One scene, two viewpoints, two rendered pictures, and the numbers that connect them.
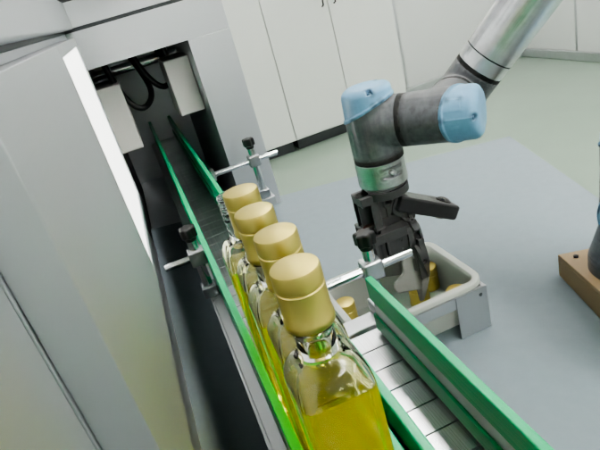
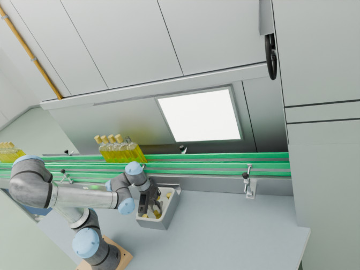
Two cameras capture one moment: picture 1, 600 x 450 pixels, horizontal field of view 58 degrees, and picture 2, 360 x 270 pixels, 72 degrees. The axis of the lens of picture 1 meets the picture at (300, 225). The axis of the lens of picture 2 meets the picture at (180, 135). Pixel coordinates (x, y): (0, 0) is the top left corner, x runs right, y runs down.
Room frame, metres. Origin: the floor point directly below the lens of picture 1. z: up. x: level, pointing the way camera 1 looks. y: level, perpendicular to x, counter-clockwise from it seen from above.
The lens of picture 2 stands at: (1.68, -0.65, 1.86)
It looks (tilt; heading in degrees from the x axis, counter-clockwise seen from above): 33 degrees down; 135
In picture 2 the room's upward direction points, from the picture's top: 23 degrees counter-clockwise
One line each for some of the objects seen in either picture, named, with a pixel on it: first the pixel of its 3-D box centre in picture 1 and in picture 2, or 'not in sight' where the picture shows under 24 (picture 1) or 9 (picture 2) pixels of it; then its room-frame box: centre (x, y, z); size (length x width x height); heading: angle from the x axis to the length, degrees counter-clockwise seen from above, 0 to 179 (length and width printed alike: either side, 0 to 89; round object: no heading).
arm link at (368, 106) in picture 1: (373, 122); (135, 173); (0.77, -0.14, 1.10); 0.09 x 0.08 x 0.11; 57
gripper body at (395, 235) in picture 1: (387, 220); (149, 192); (0.77, -0.13, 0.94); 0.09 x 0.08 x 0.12; 103
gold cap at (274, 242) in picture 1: (282, 257); (104, 139); (0.37, 0.02, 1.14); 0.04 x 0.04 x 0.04
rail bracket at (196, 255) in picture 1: (187, 267); (186, 152); (0.81, 0.20, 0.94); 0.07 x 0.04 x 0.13; 102
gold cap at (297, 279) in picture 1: (302, 293); (98, 139); (0.31, 0.01, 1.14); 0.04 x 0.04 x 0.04
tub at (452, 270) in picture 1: (400, 303); (158, 207); (0.75, -0.12, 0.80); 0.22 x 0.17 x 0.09; 102
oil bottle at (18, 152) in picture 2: not in sight; (20, 155); (-0.64, -0.20, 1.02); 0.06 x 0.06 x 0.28; 12
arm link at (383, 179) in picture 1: (382, 172); (142, 184); (0.77, -0.14, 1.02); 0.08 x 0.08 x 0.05
